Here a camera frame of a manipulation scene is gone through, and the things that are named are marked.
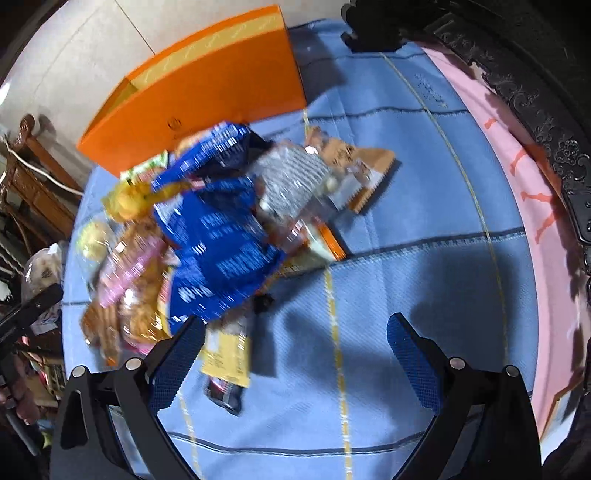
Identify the yellow snack packet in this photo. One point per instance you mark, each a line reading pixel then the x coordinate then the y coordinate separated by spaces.
pixel 226 360

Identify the white plastic bag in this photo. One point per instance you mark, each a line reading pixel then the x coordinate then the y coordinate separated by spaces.
pixel 44 272

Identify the person's left hand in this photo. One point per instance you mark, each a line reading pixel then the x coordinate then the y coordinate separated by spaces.
pixel 21 385

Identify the orange cardboard box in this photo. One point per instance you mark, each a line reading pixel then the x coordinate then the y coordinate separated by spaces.
pixel 221 92

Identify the black carved furniture post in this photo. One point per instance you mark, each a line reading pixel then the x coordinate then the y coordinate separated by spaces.
pixel 369 27

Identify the carved brown wooden table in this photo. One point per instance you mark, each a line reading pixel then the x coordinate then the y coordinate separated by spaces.
pixel 32 184

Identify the pale yellow bun packet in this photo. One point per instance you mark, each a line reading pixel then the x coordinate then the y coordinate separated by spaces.
pixel 94 240

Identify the blue quilted blanket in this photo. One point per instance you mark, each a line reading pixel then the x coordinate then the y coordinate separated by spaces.
pixel 415 207

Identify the pink bed sheet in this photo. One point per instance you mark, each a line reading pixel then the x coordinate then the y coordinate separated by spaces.
pixel 508 184

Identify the yellow clear candy bag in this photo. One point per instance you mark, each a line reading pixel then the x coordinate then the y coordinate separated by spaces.
pixel 127 201

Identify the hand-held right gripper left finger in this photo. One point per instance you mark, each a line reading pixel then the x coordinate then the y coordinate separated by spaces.
pixel 178 364

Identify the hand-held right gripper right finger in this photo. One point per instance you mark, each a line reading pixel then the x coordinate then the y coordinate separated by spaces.
pixel 408 355

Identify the orange edged biscuit packet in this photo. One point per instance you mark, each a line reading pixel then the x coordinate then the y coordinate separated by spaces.
pixel 323 244

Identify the clear grey print snack packet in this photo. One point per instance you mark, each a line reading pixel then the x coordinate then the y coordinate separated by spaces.
pixel 286 184

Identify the tan wafer packet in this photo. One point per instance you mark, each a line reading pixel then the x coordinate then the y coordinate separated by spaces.
pixel 364 166

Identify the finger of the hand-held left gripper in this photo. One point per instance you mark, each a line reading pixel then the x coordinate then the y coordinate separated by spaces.
pixel 32 307

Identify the green white snack packet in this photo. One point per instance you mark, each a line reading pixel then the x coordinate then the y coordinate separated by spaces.
pixel 147 168

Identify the black carved wooden headboard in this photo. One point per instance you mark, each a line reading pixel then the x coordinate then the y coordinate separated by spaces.
pixel 531 69

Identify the pink label cookie packet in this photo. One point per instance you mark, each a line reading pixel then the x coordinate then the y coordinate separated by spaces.
pixel 134 272

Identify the dark snack bar packet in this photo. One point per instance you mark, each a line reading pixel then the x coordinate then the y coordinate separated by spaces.
pixel 226 397

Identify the blue snack bag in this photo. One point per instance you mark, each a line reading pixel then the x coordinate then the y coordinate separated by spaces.
pixel 217 249
pixel 217 145

